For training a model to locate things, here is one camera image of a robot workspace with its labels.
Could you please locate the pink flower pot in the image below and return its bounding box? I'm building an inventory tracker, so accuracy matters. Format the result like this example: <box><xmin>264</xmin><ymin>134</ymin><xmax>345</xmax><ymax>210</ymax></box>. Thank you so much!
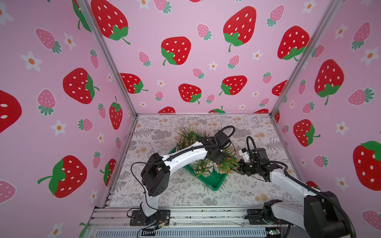
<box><xmin>191</xmin><ymin>159</ymin><xmax>214</xmax><ymax>177</ymax></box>
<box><xmin>176</xmin><ymin>125</ymin><xmax>200</xmax><ymax>151</ymax></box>

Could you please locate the tall orange flower pot back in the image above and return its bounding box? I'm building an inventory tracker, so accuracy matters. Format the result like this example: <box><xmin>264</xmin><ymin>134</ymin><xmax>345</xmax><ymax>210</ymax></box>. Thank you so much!
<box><xmin>214</xmin><ymin>148</ymin><xmax>240</xmax><ymax>175</ymax></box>

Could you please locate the green plastic storage tray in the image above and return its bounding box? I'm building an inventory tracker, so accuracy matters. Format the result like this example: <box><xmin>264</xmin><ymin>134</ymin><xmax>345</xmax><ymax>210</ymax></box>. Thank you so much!
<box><xmin>170</xmin><ymin>131</ymin><xmax>239</xmax><ymax>191</ymax></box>

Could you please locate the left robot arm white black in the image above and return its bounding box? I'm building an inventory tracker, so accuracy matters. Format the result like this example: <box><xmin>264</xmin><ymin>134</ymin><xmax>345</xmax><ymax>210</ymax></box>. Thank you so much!
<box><xmin>140</xmin><ymin>131</ymin><xmax>231</xmax><ymax>217</ymax></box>

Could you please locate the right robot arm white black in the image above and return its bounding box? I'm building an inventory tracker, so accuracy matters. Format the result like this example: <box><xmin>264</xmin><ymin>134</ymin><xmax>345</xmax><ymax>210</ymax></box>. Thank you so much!
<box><xmin>237</xmin><ymin>160</ymin><xmax>357</xmax><ymax>238</ymax></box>

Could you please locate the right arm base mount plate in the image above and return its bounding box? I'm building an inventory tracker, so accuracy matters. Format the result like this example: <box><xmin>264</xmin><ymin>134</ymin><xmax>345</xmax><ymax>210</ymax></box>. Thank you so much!
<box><xmin>244</xmin><ymin>208</ymin><xmax>288</xmax><ymax>225</ymax></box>

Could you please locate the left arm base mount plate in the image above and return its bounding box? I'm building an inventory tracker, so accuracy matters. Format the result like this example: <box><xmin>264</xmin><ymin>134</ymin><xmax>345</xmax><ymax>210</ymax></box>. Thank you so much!
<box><xmin>130</xmin><ymin>210</ymin><xmax>171</xmax><ymax>226</ymax></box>

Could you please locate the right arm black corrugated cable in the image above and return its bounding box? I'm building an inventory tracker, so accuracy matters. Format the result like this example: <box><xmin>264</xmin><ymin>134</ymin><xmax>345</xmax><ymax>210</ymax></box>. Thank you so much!
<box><xmin>245</xmin><ymin>136</ymin><xmax>357</xmax><ymax>238</ymax></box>

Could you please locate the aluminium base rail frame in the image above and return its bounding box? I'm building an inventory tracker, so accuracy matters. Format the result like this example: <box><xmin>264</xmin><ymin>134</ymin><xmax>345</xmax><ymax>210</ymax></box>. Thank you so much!
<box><xmin>81</xmin><ymin>206</ymin><xmax>308</xmax><ymax>238</ymax></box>

